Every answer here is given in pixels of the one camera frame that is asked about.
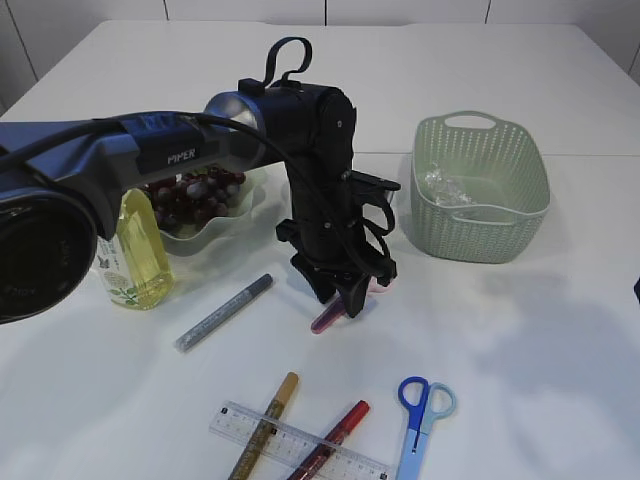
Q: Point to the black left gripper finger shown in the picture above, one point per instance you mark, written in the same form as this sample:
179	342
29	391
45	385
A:
352	290
323	289

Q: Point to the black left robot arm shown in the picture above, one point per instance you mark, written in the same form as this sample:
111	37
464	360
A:
62	184

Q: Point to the green plastic woven basket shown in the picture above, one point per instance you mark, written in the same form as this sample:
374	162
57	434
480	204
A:
507	157

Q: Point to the yellow tea plastic bottle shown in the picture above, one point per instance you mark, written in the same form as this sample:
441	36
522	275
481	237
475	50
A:
133	265

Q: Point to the blue scissors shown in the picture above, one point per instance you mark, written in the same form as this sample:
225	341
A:
421	418

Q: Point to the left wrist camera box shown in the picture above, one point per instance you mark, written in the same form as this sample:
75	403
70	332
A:
372	190

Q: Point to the pink purple scissors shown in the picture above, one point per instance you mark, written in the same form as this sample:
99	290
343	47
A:
336	308

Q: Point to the silver marker pen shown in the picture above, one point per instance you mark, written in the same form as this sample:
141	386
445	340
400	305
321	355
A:
205	327

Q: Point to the gold marker pen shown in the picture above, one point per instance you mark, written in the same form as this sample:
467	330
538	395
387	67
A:
253	449

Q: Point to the clear plastic ruler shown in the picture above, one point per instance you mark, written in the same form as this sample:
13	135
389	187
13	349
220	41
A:
289	446

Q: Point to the clear plastic sheet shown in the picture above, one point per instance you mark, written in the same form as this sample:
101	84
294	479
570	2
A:
464	197

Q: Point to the green wavy plastic plate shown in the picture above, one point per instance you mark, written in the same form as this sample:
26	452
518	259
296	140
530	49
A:
188	241

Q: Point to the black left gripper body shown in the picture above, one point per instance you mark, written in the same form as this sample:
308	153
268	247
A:
333	232

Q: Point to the purple artificial grape bunch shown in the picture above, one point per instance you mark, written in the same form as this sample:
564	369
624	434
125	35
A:
191	200

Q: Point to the red marker pen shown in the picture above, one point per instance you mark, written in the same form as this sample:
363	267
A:
322	452

